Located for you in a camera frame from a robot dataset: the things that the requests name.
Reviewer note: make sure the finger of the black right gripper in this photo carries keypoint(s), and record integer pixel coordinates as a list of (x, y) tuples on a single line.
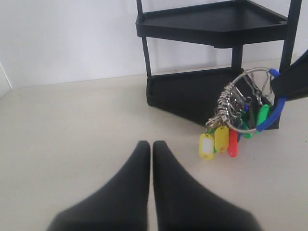
[(293, 83)]

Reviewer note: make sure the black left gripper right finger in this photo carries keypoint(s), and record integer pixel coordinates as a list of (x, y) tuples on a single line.
[(183, 204)]

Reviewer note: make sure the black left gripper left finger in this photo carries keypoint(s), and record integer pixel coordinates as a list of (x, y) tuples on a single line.
[(120, 205)]

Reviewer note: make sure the bunch of coloured key tags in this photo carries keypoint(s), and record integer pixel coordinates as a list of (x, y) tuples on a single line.
[(242, 110)]

